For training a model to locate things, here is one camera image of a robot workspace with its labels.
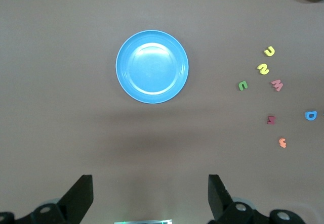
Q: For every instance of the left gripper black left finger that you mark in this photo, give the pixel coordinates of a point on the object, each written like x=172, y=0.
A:
x=81, y=196

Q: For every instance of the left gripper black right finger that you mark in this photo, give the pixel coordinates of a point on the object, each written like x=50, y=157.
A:
x=216, y=198

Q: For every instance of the green foam letter n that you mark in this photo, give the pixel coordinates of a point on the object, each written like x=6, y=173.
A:
x=240, y=85

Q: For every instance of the yellow foam letter s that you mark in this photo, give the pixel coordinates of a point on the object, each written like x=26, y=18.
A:
x=263, y=69

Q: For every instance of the yellow foam letter u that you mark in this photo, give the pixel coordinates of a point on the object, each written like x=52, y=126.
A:
x=267, y=52

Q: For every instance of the orange foam digit three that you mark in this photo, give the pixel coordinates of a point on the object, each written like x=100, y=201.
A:
x=282, y=141

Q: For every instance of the dark red foam letter m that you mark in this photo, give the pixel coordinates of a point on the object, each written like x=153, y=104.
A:
x=271, y=122

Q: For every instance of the blue foam letter D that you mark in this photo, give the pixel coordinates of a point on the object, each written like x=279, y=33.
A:
x=307, y=115

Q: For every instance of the pink foam letter w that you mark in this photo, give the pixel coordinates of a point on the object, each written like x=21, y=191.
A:
x=276, y=83

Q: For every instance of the brown table cover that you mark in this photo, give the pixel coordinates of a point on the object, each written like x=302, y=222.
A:
x=50, y=57

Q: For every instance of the blue plate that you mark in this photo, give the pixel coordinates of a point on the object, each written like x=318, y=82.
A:
x=152, y=67

